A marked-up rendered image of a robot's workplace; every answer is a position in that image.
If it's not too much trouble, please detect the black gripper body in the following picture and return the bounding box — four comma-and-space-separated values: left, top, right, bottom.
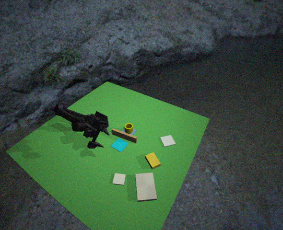
87, 121, 106, 149

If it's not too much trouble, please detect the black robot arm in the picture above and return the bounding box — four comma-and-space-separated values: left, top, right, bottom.
54, 103, 101, 138

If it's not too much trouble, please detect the white flat square tile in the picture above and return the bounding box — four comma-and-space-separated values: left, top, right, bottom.
160, 135, 176, 147

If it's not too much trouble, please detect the yellow rectangular block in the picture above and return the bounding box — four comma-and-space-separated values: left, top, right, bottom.
145, 152, 160, 169

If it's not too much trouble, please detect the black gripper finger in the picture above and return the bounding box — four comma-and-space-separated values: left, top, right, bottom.
99, 125, 109, 135
91, 142, 104, 148

